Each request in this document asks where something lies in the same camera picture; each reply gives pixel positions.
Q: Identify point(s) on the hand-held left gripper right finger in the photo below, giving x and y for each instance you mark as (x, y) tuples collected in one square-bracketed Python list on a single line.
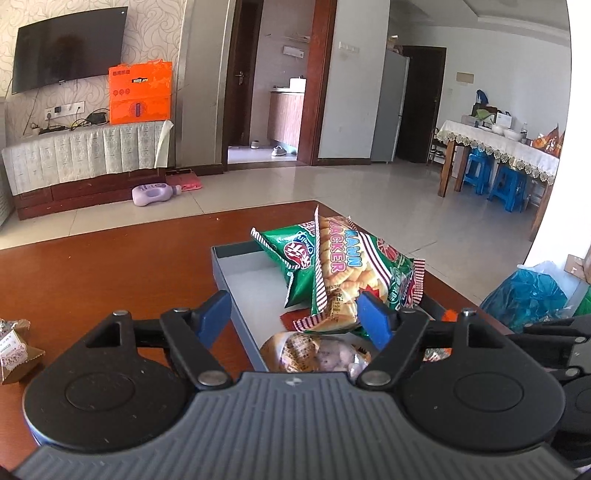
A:
[(374, 323)]

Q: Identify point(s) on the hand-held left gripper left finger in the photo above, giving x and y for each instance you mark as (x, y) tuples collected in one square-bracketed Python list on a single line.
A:
[(217, 318)]

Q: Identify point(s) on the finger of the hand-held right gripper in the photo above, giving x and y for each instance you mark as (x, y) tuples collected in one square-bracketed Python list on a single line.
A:
[(554, 324), (540, 345)]

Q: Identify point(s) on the grey shallow tray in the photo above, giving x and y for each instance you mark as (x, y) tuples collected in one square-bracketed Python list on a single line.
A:
[(244, 286)]

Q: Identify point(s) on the green striped-edge snack packet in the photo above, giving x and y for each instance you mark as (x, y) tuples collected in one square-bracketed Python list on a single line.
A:
[(337, 277), (397, 277)]

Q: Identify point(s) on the red snack packet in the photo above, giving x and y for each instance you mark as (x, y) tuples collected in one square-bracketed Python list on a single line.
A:
[(436, 355)]

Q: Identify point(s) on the orange-brown clear snack packet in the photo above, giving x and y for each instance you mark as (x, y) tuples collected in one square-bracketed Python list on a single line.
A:
[(300, 353)]

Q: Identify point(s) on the small green snack packet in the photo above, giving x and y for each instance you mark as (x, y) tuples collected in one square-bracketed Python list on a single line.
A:
[(293, 263)]

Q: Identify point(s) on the blue plastic bag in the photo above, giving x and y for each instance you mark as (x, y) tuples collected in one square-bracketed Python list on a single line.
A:
[(526, 295)]

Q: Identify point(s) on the brown cardboard box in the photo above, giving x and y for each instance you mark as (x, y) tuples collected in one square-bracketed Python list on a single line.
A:
[(577, 267)]

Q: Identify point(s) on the pink floor mat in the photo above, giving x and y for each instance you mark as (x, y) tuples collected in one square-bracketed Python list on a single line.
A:
[(187, 181)]

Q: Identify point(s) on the purple detergent bottle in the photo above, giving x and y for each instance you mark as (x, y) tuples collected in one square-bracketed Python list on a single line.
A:
[(152, 194)]

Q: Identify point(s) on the blue plastic stool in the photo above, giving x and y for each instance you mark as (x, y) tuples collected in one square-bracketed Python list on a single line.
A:
[(508, 187), (476, 168)]

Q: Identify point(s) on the wooden dining table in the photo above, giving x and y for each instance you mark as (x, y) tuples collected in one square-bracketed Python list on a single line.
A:
[(449, 166)]

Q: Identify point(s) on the wooden television cabinet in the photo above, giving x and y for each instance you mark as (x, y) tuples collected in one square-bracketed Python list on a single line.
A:
[(87, 191)]

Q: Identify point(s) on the orange snack bag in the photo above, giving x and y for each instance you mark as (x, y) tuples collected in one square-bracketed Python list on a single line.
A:
[(549, 141)]

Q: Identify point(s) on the lace tablecloth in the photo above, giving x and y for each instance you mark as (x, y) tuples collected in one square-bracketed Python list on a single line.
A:
[(489, 143)]

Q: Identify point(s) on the white bowl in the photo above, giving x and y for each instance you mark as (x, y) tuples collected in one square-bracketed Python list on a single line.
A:
[(511, 134)]

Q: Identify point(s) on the brown paper snack packet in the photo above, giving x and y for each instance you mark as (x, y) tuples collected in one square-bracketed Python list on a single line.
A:
[(21, 353)]

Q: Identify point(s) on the white box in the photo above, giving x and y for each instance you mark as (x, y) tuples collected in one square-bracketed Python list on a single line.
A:
[(502, 120)]

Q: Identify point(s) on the patterned cabinet cloth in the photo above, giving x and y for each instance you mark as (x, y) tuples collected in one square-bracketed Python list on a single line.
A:
[(83, 154)]

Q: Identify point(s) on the wooden kitchen cabinet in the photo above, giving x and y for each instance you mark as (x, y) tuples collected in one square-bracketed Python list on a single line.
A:
[(286, 117)]

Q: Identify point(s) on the grey refrigerator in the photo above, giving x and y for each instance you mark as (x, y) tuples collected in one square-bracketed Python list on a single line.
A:
[(388, 106)]

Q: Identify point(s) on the dark interior door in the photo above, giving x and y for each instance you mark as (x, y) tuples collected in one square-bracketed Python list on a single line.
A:
[(425, 106)]

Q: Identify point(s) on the black set-top device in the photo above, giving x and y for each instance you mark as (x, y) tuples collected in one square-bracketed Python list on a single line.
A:
[(98, 118)]

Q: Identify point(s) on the orange gift box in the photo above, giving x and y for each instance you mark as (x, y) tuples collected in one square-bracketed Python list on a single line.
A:
[(141, 94)]

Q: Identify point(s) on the dark wooden door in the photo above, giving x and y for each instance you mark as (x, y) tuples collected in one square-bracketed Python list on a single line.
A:
[(244, 78)]

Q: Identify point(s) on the black television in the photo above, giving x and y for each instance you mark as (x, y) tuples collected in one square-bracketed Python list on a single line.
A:
[(69, 48)]

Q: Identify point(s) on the wall socket panel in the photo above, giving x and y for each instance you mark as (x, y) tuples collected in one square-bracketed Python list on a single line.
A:
[(64, 108)]

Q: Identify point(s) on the paper wall notice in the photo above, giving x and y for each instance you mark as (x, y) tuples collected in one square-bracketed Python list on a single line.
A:
[(465, 77)]

